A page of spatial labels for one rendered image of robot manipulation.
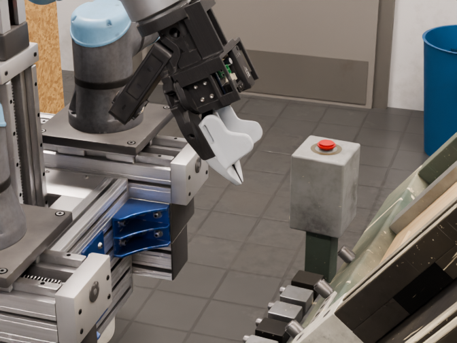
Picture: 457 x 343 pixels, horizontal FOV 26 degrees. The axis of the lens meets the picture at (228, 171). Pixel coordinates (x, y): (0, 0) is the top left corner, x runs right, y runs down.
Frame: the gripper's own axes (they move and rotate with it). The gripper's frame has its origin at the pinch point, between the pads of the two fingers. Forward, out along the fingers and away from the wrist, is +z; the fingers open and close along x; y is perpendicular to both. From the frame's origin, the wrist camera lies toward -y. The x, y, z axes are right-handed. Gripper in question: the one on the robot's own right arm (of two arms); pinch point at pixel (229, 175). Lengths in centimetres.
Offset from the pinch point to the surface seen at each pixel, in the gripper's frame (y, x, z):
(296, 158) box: -31, 90, 28
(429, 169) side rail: -6, 93, 41
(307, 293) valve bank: -29, 63, 47
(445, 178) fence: 3, 68, 34
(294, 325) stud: -20, 35, 38
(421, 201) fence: -3, 68, 38
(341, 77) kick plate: -104, 351, 77
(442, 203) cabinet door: 3, 61, 36
